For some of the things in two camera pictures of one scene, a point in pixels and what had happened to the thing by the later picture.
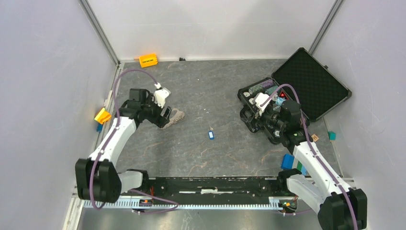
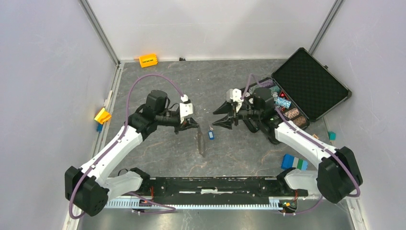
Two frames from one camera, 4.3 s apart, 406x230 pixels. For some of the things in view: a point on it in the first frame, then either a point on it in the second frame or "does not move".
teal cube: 332,135 does not move
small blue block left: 99,127 does not move
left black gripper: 160,120 → 186,125
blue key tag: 211,134 does not move
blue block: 287,163 does not move
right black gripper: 248,120 → 227,121
